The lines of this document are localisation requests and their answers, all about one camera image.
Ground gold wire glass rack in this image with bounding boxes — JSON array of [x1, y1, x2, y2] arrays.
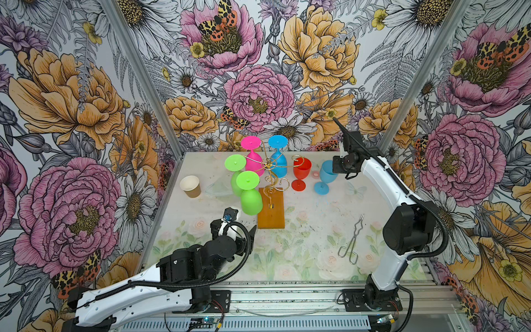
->
[[257, 154, 293, 230]]

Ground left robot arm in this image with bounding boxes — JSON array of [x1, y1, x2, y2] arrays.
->
[[62, 219, 257, 331]]

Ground green wine glass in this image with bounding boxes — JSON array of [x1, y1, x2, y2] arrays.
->
[[236, 171, 263, 215], [225, 154, 246, 197]]

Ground pink wine glass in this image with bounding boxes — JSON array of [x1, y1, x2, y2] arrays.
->
[[241, 136, 265, 177]]

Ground brown paper cup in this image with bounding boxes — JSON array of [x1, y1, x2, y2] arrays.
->
[[179, 175, 201, 199]]

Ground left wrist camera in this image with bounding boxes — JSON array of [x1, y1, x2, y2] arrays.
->
[[221, 207, 239, 226]]

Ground blue wine glass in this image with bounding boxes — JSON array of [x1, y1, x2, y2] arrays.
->
[[314, 160, 338, 196], [268, 135, 288, 178]]

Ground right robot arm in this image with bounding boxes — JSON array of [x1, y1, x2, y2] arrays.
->
[[333, 118, 450, 311]]

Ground red wine glass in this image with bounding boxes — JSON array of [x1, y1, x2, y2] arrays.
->
[[291, 157, 312, 192]]

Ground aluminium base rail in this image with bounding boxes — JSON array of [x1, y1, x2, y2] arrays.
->
[[120, 281, 473, 331]]

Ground metal tongs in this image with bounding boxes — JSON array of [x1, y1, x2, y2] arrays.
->
[[337, 214, 365, 265]]

